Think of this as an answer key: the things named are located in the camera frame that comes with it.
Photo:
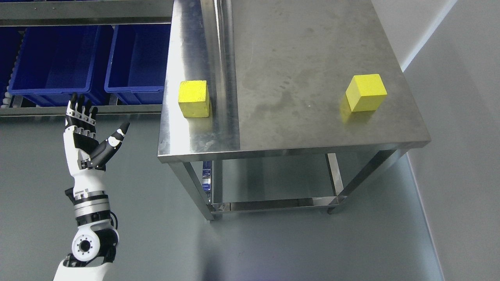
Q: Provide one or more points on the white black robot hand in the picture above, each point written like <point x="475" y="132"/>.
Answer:
<point x="88" y="180"/>

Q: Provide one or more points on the yellow foam block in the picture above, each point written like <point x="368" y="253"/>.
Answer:
<point x="365" y="92"/>
<point x="194" y="100"/>

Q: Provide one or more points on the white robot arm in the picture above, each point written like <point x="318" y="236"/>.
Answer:
<point x="93" y="248"/>

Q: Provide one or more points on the metal roller shelf rack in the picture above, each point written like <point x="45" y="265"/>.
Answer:
<point x="88" y="12"/>

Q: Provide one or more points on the blue plastic bin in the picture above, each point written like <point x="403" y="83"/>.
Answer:
<point x="55" y="62"/>
<point x="136" y="71"/>

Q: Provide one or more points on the stainless steel table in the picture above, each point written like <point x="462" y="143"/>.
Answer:
<point x="277" y="72"/>

